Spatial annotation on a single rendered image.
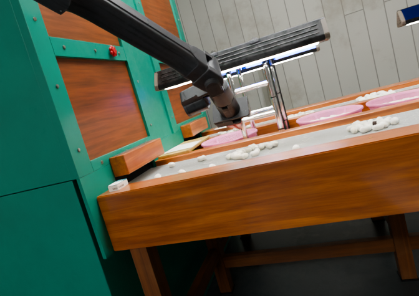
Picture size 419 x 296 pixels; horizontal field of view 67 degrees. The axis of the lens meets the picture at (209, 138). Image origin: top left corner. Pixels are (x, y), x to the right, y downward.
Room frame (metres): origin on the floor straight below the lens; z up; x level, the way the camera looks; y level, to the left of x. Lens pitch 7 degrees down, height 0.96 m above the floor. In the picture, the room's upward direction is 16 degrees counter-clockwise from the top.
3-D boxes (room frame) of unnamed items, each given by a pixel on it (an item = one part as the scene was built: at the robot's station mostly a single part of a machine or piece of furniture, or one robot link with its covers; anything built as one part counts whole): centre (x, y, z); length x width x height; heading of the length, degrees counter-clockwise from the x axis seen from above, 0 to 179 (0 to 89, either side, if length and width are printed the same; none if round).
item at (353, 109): (1.31, -0.51, 0.72); 0.27 x 0.27 x 0.10
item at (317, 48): (1.66, -0.34, 1.08); 0.62 x 0.08 x 0.07; 72
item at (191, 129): (1.86, 0.06, 0.83); 0.30 x 0.06 x 0.07; 162
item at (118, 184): (1.01, 0.32, 0.77); 0.06 x 0.04 x 0.02; 162
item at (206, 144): (1.45, -0.09, 0.72); 0.27 x 0.27 x 0.10
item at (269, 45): (1.13, -0.16, 1.08); 0.62 x 0.08 x 0.07; 72
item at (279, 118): (1.20, -0.19, 0.90); 0.20 x 0.19 x 0.45; 72
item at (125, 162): (1.21, 0.27, 0.83); 0.30 x 0.06 x 0.07; 162
